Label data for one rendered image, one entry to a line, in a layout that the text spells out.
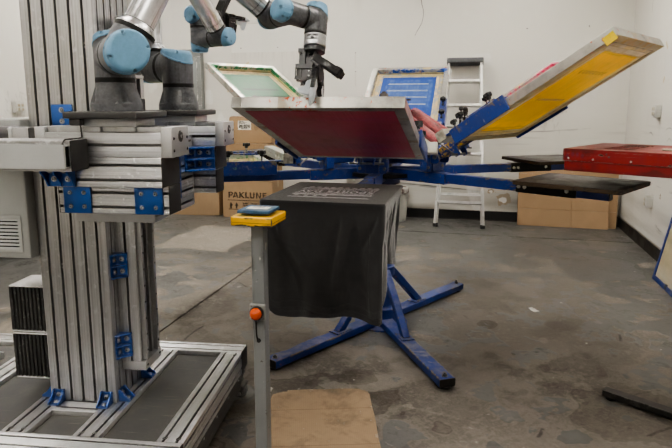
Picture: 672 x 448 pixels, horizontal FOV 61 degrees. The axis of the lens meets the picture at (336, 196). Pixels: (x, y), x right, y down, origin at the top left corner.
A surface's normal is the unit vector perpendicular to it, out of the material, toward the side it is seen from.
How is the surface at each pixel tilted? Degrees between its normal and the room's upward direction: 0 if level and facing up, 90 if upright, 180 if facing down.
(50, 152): 90
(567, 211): 75
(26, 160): 90
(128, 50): 97
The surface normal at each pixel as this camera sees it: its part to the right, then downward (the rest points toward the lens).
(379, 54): -0.24, 0.15
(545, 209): -0.23, -0.11
